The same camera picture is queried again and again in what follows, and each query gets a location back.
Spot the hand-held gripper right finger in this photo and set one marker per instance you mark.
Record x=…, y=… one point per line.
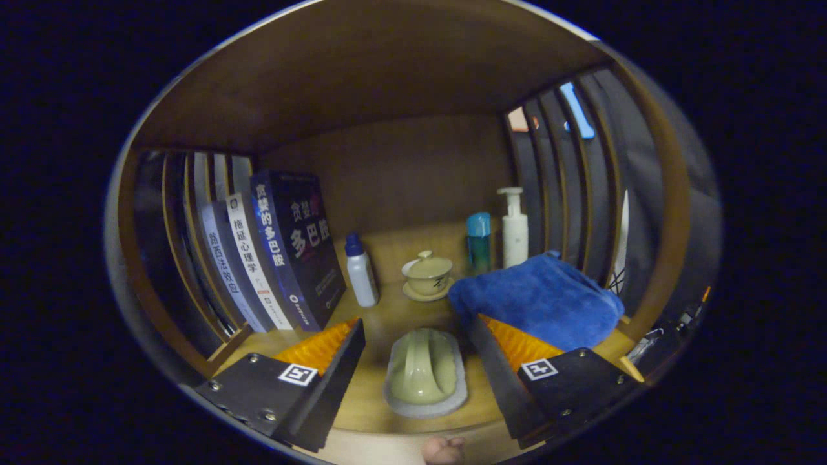
x=497, y=374

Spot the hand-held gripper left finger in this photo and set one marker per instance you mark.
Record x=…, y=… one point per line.
x=339, y=387

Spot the green scrub brush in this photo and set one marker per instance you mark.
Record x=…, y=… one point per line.
x=423, y=371

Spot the wooden countertop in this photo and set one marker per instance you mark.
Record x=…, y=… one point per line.
x=387, y=316

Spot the wooden cabinet with hutch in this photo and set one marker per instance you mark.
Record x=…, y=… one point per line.
x=387, y=77

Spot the folded blue towel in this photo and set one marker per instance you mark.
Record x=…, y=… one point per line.
x=543, y=297

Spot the white bottle with blue cap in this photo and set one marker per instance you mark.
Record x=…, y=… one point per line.
x=362, y=278

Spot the beige lidded teacup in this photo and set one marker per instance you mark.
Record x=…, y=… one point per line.
x=428, y=274

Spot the teal bottle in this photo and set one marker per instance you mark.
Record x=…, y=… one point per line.
x=479, y=248

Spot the white pump bottle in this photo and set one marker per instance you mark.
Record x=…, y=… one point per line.
x=515, y=239

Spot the dark blue book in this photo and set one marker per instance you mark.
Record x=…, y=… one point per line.
x=303, y=245

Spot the white book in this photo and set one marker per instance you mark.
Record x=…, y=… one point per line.
x=255, y=265

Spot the black tripod stand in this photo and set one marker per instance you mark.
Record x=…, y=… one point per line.
x=617, y=279

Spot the light blue book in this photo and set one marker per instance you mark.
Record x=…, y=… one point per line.
x=229, y=278

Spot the black equipment with orange clip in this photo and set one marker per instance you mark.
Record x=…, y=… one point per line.
x=678, y=329

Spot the black backdrop cloth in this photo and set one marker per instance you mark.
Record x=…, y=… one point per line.
x=701, y=219

